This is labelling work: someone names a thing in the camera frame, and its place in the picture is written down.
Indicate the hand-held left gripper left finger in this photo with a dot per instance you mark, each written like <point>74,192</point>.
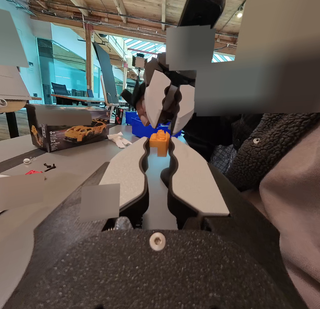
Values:
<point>125,169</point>

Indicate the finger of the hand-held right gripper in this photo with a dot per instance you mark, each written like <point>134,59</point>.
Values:
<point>155,99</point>
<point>186,106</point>

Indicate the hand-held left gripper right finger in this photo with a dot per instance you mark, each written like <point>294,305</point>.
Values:
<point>195,184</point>

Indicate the orange toy brick assembly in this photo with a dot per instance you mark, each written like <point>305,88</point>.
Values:
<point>160,142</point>

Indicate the grey desk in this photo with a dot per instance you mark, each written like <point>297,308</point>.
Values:
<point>75,161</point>

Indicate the long background desk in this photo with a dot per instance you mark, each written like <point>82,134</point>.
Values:
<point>75,98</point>

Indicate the person's right hand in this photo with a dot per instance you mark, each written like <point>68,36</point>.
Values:
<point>143,112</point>

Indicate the video light panel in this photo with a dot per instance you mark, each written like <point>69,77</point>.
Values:
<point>139,61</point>

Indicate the blue plastic bin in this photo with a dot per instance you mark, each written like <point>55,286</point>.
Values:
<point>142,127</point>
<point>130,116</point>

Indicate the white crumpled paper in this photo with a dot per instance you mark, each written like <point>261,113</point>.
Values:
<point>117,139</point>

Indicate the grey quilted fabric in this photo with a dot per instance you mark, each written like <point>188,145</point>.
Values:
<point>222,159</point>

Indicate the small dark toy set box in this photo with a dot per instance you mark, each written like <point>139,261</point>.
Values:
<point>121,115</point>

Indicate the black leaning panel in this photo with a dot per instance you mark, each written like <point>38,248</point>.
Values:
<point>105,69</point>

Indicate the toy car set box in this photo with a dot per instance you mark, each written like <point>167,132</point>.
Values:
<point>75,135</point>

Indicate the black fleece-lined jacket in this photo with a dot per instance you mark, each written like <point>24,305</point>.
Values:
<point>275,139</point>

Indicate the red toy piece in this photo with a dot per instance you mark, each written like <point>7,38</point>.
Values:
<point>32,172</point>

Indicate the black office chair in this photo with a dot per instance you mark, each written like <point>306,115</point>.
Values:
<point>60,89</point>

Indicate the clear round toy piece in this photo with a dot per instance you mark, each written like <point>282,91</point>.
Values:
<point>27,160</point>

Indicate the pink hoodie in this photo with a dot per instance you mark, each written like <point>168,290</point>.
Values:
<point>300,214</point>

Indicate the wooden side table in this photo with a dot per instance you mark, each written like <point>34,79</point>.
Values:
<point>12,124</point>

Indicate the white document holder stand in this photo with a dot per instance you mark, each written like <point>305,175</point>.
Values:
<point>12,86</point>

